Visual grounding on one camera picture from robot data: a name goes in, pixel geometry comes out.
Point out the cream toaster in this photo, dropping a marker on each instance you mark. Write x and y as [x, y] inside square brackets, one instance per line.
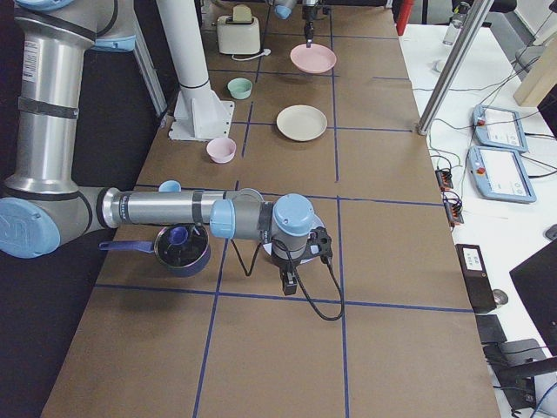
[236, 38]

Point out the teach pendant far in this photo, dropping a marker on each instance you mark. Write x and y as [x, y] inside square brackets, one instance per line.
[497, 127]

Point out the aluminium frame post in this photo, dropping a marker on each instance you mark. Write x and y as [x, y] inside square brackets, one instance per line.
[463, 42]

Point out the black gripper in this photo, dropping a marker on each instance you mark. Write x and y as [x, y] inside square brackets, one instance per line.
[283, 264]
[308, 13]

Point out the cream plate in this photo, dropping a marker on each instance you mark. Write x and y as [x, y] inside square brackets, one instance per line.
[301, 122]

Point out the black box with label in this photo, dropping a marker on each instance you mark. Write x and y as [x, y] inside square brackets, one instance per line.
[480, 293]

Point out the green bowl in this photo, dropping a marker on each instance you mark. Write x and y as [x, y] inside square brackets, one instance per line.
[240, 88]

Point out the slice of toast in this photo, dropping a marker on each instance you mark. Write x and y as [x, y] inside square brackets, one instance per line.
[241, 14]

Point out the teach pendant near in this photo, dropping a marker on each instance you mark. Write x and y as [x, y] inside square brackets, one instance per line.
[499, 174]

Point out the pink plate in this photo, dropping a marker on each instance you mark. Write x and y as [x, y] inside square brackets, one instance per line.
[315, 59]

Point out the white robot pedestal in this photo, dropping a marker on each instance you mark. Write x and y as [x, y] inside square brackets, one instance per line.
[199, 114]

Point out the pink bowl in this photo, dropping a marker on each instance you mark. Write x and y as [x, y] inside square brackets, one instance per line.
[221, 150]

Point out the dark blue saucepan with lid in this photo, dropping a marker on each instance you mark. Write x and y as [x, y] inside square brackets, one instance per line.
[183, 249]

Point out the water bottle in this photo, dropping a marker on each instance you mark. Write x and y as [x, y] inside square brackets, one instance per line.
[456, 23]

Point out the teach pendant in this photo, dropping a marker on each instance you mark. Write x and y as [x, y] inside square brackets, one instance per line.
[499, 174]
[497, 127]

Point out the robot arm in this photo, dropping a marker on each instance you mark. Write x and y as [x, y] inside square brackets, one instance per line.
[284, 8]
[43, 208]

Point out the blue plate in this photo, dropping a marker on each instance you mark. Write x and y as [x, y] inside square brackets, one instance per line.
[267, 248]

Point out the light blue cup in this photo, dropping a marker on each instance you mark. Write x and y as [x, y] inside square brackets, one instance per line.
[170, 186]

